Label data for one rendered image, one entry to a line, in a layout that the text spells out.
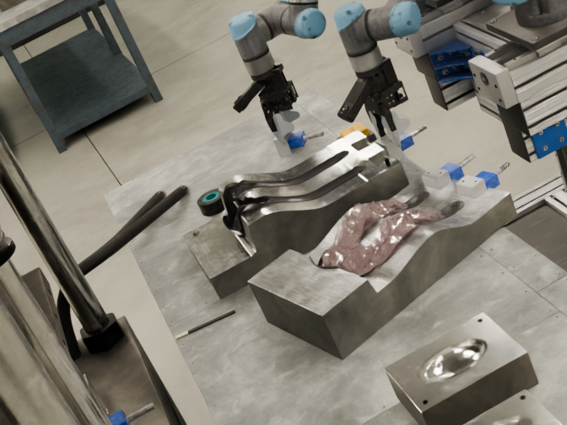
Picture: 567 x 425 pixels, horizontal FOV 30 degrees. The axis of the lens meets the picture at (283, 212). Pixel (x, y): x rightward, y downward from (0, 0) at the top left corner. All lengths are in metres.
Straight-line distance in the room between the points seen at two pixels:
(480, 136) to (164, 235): 1.92
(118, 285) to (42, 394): 3.31
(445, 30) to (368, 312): 1.07
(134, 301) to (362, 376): 2.40
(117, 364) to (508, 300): 0.88
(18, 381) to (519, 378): 0.92
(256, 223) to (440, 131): 2.27
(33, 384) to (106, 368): 1.25
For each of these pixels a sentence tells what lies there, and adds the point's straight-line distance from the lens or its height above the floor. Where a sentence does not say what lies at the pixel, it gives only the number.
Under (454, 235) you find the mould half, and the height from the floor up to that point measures 0.86.
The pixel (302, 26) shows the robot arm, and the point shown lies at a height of 1.16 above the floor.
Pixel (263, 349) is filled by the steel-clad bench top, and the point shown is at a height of 0.80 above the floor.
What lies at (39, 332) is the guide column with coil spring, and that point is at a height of 1.27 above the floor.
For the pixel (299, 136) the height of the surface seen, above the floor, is 0.84.
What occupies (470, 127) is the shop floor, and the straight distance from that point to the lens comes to 4.44.
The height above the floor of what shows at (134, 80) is 0.11.
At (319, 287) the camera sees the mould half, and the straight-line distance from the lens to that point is 2.03.
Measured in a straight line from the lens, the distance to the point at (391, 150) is 2.58.
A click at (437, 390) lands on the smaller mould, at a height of 0.87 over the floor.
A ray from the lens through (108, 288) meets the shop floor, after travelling 4.46.
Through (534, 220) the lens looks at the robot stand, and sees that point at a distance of 3.31.
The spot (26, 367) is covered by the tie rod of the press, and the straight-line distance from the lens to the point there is 1.13.
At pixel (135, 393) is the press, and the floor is 0.78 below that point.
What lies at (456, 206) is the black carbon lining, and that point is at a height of 0.85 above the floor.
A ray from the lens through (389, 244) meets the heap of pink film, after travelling 2.09.
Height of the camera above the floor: 1.97
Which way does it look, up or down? 27 degrees down
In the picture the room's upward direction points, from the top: 25 degrees counter-clockwise
